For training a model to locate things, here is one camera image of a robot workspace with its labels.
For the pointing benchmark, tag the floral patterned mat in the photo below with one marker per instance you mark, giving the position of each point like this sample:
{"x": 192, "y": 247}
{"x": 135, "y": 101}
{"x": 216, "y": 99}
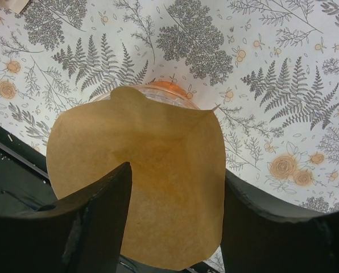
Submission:
{"x": 269, "y": 70}

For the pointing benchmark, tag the paper filter holder box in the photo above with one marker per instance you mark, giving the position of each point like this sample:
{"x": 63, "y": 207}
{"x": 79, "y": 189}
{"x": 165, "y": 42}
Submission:
{"x": 14, "y": 5}

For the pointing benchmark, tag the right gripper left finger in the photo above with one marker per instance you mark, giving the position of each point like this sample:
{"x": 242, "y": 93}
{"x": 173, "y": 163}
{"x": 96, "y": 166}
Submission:
{"x": 82, "y": 232}

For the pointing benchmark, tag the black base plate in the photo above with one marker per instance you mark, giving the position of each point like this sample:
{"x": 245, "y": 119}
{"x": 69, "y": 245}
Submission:
{"x": 24, "y": 183}

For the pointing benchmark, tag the clear glass dripper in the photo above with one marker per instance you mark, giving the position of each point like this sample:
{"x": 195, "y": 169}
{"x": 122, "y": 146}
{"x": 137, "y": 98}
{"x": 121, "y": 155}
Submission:
{"x": 166, "y": 96}

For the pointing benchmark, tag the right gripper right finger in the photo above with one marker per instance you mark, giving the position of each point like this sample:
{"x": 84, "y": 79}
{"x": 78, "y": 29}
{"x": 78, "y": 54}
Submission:
{"x": 262, "y": 233}

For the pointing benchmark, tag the orange glass carafe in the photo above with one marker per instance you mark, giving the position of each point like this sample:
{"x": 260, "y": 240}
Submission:
{"x": 170, "y": 86}

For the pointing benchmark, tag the brown paper coffee filter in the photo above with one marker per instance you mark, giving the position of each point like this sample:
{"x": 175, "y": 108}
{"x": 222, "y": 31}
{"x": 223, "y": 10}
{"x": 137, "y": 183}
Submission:
{"x": 177, "y": 157}

